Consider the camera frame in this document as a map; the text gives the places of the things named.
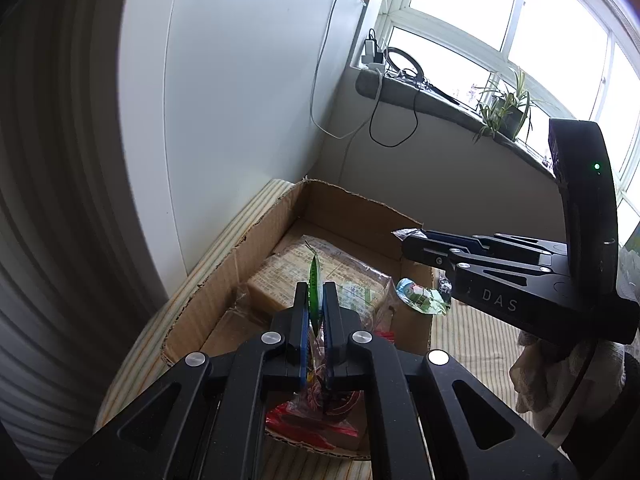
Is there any cardboard box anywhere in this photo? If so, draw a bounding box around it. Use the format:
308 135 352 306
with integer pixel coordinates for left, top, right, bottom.
160 178 436 461

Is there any potted green plant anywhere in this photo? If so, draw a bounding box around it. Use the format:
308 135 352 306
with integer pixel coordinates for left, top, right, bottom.
470 67 546 143

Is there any black cable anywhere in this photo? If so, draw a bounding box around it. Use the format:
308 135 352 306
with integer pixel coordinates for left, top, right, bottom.
369 92 421 149

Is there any clear bread package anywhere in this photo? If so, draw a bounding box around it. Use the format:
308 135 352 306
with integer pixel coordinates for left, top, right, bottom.
235 234 396 333

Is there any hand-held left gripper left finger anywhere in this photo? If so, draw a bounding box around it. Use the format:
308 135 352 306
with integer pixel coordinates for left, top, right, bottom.
52 281 310 480

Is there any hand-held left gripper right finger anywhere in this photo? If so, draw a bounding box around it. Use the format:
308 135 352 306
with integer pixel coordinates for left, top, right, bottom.
322 281 581 480

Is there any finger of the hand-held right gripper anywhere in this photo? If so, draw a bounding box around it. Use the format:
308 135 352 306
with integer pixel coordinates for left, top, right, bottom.
401 235 554 282
425 230 569 257

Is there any white cable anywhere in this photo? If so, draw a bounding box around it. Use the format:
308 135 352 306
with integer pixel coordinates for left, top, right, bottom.
309 0 384 141

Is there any white power strip with chargers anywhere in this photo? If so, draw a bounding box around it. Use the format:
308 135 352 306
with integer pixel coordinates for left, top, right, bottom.
361 27 386 68

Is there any small green white packet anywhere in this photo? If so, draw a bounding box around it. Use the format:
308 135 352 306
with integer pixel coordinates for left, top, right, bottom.
392 228 452 315

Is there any grey window sill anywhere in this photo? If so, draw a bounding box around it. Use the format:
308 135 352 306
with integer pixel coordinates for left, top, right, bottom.
355 69 558 176

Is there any white slatted panel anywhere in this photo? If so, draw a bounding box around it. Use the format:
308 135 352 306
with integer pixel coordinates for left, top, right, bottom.
0 0 171 461

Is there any person's right forearm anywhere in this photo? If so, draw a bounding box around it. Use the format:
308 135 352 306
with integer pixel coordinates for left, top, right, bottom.
510 332 627 413

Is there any white framed window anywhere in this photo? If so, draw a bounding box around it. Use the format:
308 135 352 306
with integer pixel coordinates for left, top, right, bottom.
370 0 640 246

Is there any black ring light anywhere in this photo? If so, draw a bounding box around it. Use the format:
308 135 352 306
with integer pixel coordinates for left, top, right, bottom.
385 46 461 106

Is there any green snack packet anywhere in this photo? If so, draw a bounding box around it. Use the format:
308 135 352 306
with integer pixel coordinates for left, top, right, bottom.
305 242 331 396

